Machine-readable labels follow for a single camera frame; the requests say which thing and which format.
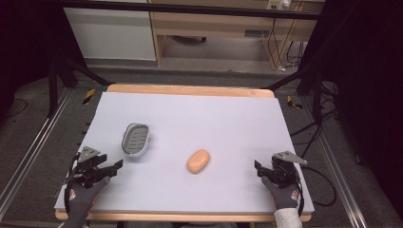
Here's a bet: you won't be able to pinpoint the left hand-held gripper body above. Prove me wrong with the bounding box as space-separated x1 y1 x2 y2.
69 145 109 188

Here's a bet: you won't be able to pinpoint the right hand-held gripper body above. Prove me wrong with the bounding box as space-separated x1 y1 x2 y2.
269 150 309 188

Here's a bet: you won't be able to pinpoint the person's right hand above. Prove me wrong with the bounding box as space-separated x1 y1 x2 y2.
260 176 302 211

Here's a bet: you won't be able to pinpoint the person's left hand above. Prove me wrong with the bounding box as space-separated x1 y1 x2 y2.
64 176 111 220

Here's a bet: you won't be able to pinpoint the grey soap dish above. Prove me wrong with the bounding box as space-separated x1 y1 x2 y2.
121 123 151 158

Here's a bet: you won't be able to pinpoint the yellow black floor tape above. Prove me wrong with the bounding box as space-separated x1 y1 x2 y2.
82 87 96 105
286 95 304 110

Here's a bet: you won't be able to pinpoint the orange bread roll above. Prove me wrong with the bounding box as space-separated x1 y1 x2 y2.
185 148 211 175

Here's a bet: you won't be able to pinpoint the white foam mat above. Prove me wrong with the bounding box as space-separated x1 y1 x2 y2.
53 91 316 215

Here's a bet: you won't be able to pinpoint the black metal stand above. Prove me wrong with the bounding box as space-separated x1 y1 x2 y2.
260 66 325 125
47 55 114 119

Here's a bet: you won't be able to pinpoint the wooden table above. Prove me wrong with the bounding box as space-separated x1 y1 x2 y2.
54 83 314 223

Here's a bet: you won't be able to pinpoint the black curtain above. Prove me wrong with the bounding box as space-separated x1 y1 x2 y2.
298 0 403 220
0 0 87 119

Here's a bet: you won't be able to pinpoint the white cabinet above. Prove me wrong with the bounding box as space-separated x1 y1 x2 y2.
63 6 157 62

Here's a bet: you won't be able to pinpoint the wooden desk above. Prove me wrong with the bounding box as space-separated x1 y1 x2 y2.
147 0 326 70

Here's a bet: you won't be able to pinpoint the white power strip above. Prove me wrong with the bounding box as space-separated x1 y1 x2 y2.
266 0 292 10

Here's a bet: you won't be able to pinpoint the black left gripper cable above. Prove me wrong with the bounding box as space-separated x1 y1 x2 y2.
64 153 81 215

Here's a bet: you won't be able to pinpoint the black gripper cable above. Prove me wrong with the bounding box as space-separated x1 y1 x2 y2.
64 153 81 215
297 165 337 217

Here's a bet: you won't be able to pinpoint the black floor cables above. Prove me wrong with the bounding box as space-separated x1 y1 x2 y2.
289 80 339 160

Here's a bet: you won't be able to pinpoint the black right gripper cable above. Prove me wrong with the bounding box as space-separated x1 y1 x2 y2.
297 165 337 217

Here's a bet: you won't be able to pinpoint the metal floor rail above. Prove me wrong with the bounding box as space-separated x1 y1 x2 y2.
0 87 73 220
301 94 369 228

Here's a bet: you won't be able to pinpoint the cables under desk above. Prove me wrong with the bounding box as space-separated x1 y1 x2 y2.
266 18 306 71

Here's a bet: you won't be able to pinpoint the black frame bar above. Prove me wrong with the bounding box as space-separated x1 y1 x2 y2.
60 0 321 21

